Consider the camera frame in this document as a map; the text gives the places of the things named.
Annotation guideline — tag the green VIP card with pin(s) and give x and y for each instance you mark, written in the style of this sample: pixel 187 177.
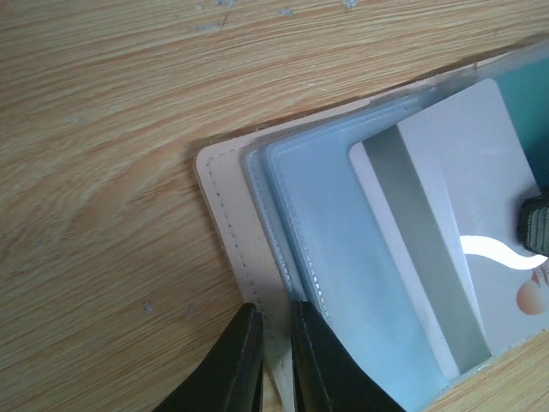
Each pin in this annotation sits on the green VIP card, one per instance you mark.
pixel 525 92

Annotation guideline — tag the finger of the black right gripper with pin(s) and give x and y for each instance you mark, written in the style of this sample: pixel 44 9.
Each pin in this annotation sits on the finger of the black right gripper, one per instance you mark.
pixel 533 224

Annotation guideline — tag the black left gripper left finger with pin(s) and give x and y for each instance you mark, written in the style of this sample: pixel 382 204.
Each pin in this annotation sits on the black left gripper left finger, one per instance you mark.
pixel 230 376

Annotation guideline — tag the beige card holder wallet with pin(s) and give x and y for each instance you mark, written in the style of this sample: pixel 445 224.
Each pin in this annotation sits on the beige card holder wallet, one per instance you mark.
pixel 296 225

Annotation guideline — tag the white pink striped card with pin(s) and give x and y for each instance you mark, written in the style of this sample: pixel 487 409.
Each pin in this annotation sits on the white pink striped card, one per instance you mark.
pixel 445 186

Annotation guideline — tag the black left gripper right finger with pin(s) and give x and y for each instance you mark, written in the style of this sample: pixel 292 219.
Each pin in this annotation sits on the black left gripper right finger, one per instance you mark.
pixel 326 378

